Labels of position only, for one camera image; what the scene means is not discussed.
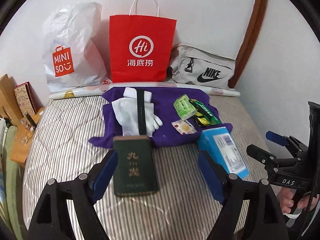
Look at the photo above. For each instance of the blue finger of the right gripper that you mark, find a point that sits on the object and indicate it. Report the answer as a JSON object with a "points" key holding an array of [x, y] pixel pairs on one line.
{"points": [[261, 155], [276, 138]]}

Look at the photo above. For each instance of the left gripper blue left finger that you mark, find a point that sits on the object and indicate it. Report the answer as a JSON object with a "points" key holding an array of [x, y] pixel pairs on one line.
{"points": [[102, 174]]}

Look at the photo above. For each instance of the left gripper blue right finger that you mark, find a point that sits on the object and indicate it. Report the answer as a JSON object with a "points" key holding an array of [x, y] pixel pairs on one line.
{"points": [[214, 175]]}

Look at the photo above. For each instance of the lemon print tissue packet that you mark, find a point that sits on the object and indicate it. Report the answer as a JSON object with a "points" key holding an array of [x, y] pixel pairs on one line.
{"points": [[184, 127]]}

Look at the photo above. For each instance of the green fruit wet wipe packet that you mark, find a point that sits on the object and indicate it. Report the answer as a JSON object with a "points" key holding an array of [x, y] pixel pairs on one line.
{"points": [[200, 107]]}

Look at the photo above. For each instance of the white cotton gloves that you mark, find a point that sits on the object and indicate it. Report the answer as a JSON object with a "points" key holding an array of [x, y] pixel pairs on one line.
{"points": [[126, 112]]}

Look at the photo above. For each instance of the green tissue pack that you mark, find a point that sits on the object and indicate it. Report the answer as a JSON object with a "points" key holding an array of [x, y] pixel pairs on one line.
{"points": [[184, 108]]}

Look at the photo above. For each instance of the yellow black pouch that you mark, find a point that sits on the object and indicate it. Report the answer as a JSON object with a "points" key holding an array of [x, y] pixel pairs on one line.
{"points": [[200, 119]]}

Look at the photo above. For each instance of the white foam block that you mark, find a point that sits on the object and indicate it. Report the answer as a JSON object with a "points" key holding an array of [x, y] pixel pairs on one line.
{"points": [[130, 92]]}

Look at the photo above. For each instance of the person's right hand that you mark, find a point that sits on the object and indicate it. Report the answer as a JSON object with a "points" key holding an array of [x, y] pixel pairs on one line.
{"points": [[286, 202]]}

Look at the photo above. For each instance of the dark green tea box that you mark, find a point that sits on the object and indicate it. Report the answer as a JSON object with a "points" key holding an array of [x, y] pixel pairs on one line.
{"points": [[135, 174]]}

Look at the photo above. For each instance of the blue tissue box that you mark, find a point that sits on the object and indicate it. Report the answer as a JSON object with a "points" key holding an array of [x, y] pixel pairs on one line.
{"points": [[222, 148]]}

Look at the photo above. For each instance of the purple towel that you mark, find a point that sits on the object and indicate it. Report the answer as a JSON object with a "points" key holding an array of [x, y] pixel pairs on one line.
{"points": [[163, 99]]}

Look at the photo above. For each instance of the brown patterned book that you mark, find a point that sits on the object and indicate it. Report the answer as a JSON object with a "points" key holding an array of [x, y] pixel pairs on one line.
{"points": [[24, 99]]}

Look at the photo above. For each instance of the grey Nike waist bag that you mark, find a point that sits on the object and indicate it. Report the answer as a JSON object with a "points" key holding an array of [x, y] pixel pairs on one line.
{"points": [[197, 66]]}

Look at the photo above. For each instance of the wooden headboard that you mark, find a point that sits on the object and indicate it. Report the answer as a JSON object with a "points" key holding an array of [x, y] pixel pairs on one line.
{"points": [[8, 104]]}

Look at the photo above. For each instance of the white Miniso plastic bag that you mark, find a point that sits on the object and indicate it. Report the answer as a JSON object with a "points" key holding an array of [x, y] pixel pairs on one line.
{"points": [[70, 57]]}

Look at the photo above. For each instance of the red Haidilao paper bag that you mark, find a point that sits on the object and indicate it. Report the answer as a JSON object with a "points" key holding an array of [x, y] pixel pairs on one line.
{"points": [[140, 46]]}

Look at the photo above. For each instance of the brown wooden door frame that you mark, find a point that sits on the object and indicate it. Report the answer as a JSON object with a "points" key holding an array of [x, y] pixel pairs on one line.
{"points": [[250, 38]]}

